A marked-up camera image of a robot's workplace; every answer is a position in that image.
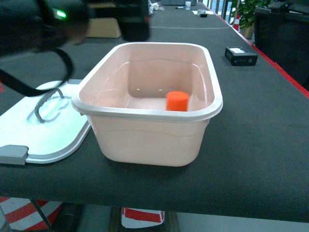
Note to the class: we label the orange cylindrical capacitor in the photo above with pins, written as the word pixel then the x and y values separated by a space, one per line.
pixel 177 101

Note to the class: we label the pink plastic box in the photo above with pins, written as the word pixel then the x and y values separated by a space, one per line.
pixel 124 100

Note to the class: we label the white box lid with handle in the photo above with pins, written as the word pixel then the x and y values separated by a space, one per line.
pixel 42 129

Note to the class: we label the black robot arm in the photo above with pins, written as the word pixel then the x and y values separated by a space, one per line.
pixel 47 25

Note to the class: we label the cardboard box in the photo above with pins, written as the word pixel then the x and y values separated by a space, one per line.
pixel 103 28

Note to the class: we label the black battery pack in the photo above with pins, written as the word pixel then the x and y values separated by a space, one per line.
pixel 238 56

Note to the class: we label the red white striped bollard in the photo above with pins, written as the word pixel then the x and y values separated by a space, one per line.
pixel 132 218

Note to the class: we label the black table mat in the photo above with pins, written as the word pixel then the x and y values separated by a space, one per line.
pixel 253 161

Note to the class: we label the white paper cup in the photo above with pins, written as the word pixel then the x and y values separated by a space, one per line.
pixel 188 5

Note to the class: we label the potted green plant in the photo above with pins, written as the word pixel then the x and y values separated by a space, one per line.
pixel 246 11

